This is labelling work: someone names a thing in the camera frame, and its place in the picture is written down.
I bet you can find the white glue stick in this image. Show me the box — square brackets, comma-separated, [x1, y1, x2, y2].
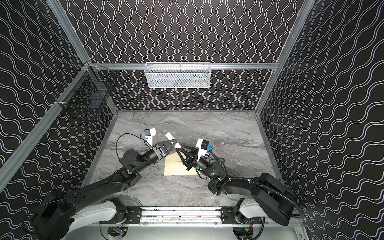
[166, 132, 182, 149]

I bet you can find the cream yellow envelope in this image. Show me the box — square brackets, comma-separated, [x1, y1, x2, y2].
[164, 153, 197, 176]

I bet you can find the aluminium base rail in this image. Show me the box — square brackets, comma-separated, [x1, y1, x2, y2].
[59, 205, 304, 228]

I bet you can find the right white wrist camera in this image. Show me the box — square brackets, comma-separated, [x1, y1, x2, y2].
[196, 139, 212, 161]

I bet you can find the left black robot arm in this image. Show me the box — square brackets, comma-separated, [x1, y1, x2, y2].
[32, 139, 181, 240]

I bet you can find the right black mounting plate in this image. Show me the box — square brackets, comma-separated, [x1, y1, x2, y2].
[220, 207, 262, 225]

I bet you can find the white wire mesh basket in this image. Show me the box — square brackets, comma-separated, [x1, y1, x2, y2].
[144, 62, 212, 89]

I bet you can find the black mounting plate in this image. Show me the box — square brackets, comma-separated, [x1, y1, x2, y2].
[220, 207, 262, 225]
[101, 207, 142, 225]

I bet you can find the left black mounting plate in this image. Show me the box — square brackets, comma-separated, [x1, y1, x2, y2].
[101, 207, 142, 225]

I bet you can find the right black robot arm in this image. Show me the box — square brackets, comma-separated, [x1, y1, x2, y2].
[176, 145, 304, 226]

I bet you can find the right black corrugated cable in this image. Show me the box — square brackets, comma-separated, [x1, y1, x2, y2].
[206, 149, 304, 217]

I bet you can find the left thin black cable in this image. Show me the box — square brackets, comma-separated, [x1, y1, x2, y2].
[115, 133, 148, 160]

